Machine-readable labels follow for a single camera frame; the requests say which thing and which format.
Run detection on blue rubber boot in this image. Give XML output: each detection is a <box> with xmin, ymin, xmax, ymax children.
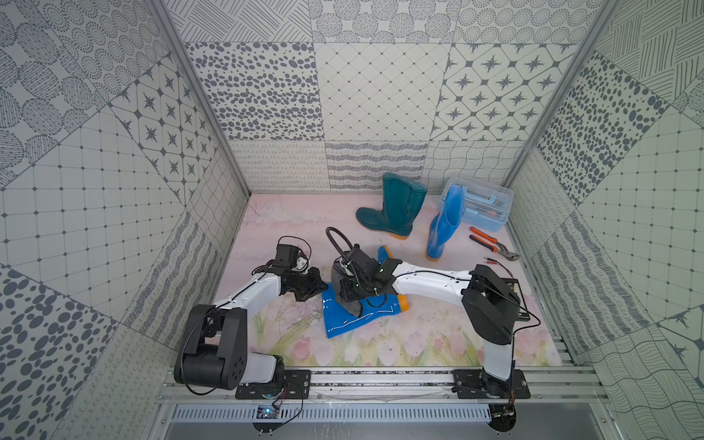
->
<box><xmin>426</xmin><ymin>185</ymin><xmax>465</xmax><ymax>261</ymax></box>
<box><xmin>322</xmin><ymin>246</ymin><xmax>410</xmax><ymax>339</ymax></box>

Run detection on green rubber boot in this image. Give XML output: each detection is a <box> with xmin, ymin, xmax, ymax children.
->
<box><xmin>356</xmin><ymin>172</ymin><xmax>428</xmax><ymax>239</ymax></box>

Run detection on grey microfibre cloth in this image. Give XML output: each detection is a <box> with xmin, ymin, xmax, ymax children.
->
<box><xmin>331</xmin><ymin>261</ymin><xmax>364</xmax><ymax>304</ymax></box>

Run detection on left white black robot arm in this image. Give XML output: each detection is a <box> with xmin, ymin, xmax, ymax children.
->
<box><xmin>173</xmin><ymin>244</ymin><xmax>328</xmax><ymax>399</ymax></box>

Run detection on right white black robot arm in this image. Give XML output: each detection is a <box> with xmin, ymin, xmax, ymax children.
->
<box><xmin>332</xmin><ymin>247</ymin><xmax>520</xmax><ymax>382</ymax></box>

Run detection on white ventilation grille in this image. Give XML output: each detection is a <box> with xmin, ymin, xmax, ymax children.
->
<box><xmin>172</xmin><ymin>403</ymin><xmax>491</xmax><ymax>424</ymax></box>

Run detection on light blue plastic toolbox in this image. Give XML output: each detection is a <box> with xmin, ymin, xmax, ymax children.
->
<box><xmin>439</xmin><ymin>176</ymin><xmax>513</xmax><ymax>232</ymax></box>

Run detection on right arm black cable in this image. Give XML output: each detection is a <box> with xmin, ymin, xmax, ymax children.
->
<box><xmin>325</xmin><ymin>226</ymin><xmax>359</xmax><ymax>265</ymax></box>

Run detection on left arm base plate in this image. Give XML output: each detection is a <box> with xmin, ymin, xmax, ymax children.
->
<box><xmin>236</xmin><ymin>370</ymin><xmax>312</xmax><ymax>401</ymax></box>

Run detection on orange handled pliers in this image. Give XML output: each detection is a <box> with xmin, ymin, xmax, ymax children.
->
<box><xmin>469</xmin><ymin>227</ymin><xmax>520</xmax><ymax>261</ymax></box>

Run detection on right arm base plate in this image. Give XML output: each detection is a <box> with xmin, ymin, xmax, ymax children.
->
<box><xmin>452</xmin><ymin>368</ymin><xmax>531</xmax><ymax>400</ymax></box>

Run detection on aluminium mounting rail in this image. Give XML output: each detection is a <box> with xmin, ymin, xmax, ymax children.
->
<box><xmin>156</xmin><ymin>365</ymin><xmax>606</xmax><ymax>405</ymax></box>

